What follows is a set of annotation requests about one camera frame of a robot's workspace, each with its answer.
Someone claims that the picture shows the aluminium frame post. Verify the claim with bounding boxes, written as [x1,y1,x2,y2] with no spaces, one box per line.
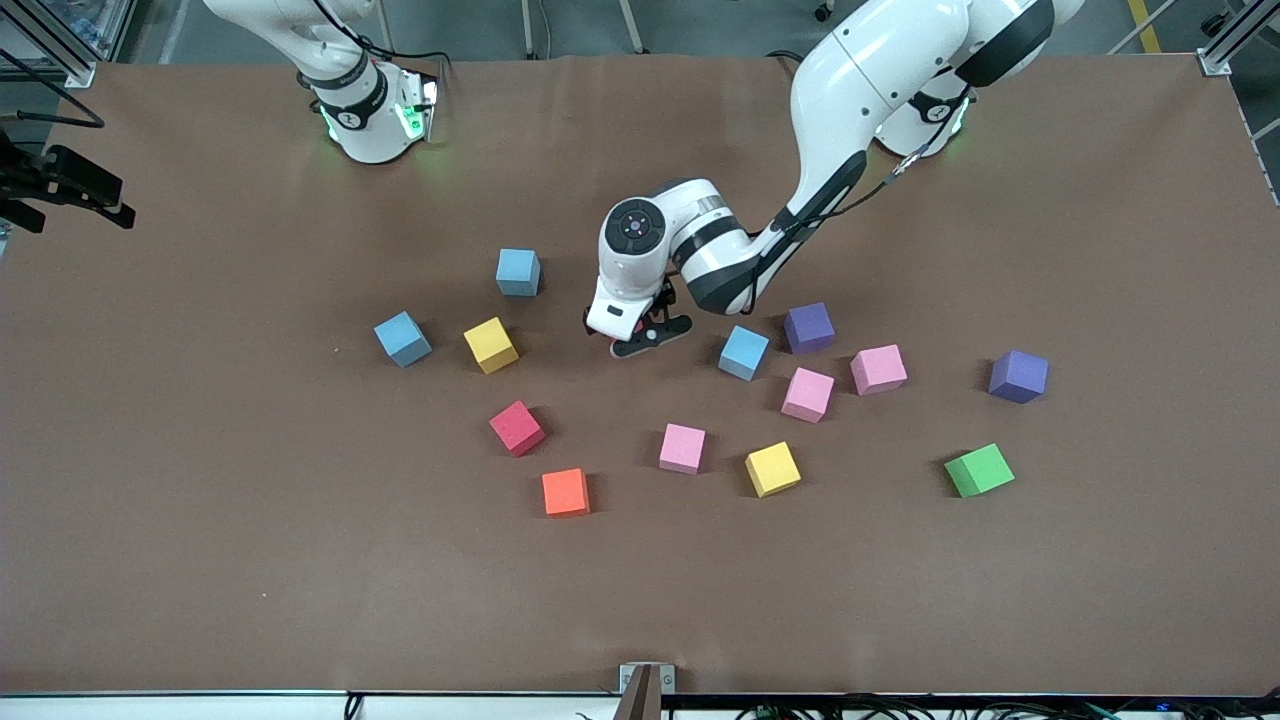
[1197,0,1280,77]
[92,0,138,63]
[0,0,98,89]

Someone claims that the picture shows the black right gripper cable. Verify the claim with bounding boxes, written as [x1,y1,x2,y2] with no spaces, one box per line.
[0,48,106,129]

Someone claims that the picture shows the blue foam cube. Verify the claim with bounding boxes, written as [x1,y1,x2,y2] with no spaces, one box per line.
[496,248,542,297]
[718,325,771,382]
[373,310,434,369]

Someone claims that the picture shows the orange foam cube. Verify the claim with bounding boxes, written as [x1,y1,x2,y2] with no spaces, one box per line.
[541,467,591,518]

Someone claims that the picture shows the yellow foam cube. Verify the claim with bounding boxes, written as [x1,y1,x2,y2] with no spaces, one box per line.
[744,441,802,499]
[463,317,520,376]

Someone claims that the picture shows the red foam cube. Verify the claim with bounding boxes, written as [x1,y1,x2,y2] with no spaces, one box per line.
[489,400,547,458]

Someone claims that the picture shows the brown table mat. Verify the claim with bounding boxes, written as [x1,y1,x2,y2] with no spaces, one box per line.
[0,52,1280,698]

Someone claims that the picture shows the pink foam cube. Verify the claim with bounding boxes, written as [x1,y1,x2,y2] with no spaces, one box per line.
[850,344,909,397]
[659,423,707,475]
[781,367,836,424]

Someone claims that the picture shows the purple foam cube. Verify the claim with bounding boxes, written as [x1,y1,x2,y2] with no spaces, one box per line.
[988,349,1050,405]
[783,302,837,356]

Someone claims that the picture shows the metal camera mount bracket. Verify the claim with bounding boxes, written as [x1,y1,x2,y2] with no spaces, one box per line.
[613,662,676,720]

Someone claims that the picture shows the green foam cube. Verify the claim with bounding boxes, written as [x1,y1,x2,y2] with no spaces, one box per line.
[944,443,1016,499]

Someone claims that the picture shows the black right arm base cable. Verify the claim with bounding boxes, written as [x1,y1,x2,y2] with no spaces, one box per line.
[310,0,453,77]

